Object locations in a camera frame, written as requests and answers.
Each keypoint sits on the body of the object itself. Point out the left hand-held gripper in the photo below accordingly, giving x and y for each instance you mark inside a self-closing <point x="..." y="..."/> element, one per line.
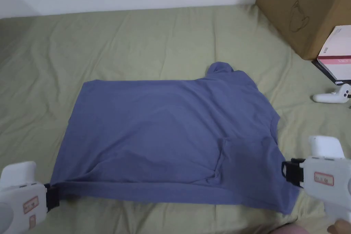
<point x="19" y="190"/>

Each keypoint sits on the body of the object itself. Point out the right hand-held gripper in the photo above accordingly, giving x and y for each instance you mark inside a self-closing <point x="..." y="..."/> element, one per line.
<point x="326" y="179"/>

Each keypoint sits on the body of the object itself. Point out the blue shirt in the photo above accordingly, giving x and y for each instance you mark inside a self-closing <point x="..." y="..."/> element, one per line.
<point x="170" y="132"/>

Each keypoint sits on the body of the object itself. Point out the person's right hand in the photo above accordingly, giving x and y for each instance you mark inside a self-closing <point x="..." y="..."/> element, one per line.
<point x="341" y="225"/>

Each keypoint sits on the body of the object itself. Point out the white hand controller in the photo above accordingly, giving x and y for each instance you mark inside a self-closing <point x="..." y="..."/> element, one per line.
<point x="330" y="96"/>

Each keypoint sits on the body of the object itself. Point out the white box with pink stripe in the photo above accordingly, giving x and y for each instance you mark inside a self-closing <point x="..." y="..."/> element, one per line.
<point x="336" y="58"/>

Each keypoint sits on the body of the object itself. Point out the large brown carton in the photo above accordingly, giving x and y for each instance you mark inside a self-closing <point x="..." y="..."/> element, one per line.
<point x="301" y="6"/>

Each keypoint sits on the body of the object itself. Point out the bed with pale green sheet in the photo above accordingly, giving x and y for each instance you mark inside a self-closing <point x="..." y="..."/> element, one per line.
<point x="137" y="45"/>

